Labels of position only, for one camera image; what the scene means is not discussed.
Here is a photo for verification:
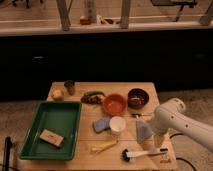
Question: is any grey towel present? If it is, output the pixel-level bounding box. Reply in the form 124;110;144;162
136;120;152;144

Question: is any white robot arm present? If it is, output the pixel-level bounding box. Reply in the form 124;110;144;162
150;98;213;153

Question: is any metal spoon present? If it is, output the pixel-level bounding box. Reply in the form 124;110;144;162
131;113;153;118

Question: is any white cup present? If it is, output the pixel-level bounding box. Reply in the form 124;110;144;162
109;116;126;135

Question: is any dark maroon bowl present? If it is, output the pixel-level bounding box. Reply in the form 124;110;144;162
127;88;149;109

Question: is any orange bowl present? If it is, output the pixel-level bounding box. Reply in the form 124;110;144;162
103;94;127;116

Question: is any blue sponge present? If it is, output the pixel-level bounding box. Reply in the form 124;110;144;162
92;116;111;133

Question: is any brown toy food cluster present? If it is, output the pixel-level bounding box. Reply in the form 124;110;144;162
81;95;102;104

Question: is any green chili pepper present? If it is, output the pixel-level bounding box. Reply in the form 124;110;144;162
84;91;105;96

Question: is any green plastic tray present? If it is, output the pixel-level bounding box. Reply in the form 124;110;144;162
20;101;82;161

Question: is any dark green cup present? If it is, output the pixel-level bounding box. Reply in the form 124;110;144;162
64;80;75;95

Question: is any brown wooden block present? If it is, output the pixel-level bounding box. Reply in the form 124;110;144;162
39;129;64;147

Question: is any red object on shelf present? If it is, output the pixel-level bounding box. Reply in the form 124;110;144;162
79;16;92;25

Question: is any black cable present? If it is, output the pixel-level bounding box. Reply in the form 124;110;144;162
169;132;201;171

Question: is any white handled dish brush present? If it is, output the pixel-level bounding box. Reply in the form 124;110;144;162
121;148;168;162

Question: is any black post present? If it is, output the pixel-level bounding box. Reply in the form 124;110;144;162
2;136;12;171

